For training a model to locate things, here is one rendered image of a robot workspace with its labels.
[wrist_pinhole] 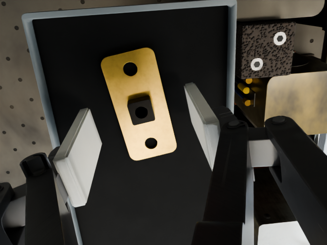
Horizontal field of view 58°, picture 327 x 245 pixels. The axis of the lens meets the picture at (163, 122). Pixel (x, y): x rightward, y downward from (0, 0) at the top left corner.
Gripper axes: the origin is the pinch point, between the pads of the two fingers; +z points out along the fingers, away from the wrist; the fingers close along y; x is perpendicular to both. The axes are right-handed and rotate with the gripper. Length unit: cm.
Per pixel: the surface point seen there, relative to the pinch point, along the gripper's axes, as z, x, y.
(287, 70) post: 10.2, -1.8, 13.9
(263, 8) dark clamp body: 12.2, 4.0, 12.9
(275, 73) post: 10.2, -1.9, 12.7
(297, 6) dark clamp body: 12.2, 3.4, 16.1
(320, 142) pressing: 19.9, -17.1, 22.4
